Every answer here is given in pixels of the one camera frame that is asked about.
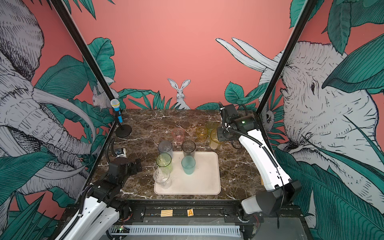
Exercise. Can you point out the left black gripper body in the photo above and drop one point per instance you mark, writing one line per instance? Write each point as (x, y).
(131, 170)

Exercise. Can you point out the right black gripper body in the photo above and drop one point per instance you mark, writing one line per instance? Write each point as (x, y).
(224, 134)

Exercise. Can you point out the tall yellow glass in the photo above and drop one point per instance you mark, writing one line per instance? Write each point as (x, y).
(214, 140)

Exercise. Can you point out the clear faceted glass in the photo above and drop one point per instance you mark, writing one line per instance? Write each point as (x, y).
(162, 177)

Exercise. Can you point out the light green tall glass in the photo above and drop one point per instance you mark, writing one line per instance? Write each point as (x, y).
(164, 162)

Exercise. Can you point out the dark grey tall glass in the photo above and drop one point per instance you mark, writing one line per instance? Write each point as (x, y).
(189, 148)

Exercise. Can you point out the blue tall plastic glass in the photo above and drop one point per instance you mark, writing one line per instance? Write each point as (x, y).
(165, 147)

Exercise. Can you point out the frosted teal textured glass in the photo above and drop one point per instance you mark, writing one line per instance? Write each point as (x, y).
(188, 164)

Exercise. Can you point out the beige plastic tray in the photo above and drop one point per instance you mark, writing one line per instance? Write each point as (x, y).
(205, 180)

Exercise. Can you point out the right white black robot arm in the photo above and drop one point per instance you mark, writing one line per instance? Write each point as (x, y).
(281, 190)

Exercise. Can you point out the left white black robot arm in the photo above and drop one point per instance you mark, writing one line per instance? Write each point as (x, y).
(99, 207)

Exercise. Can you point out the short green glass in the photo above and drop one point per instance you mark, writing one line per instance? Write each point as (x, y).
(212, 126)

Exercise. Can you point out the short yellow glass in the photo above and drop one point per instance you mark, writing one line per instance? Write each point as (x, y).
(202, 133)

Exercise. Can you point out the microphone on black stand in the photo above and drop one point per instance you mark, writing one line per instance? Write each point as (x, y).
(122, 130)

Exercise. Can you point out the pink short glass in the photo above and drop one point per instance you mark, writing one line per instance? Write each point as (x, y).
(178, 135)

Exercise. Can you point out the orange letter A tag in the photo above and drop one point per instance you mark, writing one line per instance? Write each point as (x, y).
(190, 212)

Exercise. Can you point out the white ventilated strip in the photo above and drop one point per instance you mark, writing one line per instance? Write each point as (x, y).
(137, 230)

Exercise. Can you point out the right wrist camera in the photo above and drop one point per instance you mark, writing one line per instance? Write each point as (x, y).
(223, 113)

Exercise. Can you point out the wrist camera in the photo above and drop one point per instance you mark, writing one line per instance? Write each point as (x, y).
(223, 113)
(121, 152)

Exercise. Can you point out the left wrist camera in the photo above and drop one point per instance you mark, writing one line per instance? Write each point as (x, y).
(121, 152)

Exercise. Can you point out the wooden block on rail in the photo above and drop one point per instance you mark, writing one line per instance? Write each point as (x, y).
(167, 213)

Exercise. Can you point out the black front rail base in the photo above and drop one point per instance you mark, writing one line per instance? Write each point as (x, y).
(286, 224)

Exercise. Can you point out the right black frame post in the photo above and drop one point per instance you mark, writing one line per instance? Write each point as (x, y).
(297, 31)

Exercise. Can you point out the black frame post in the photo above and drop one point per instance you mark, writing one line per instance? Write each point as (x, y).
(66, 18)
(297, 31)

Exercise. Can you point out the left black frame post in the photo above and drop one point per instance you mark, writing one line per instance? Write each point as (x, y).
(66, 18)

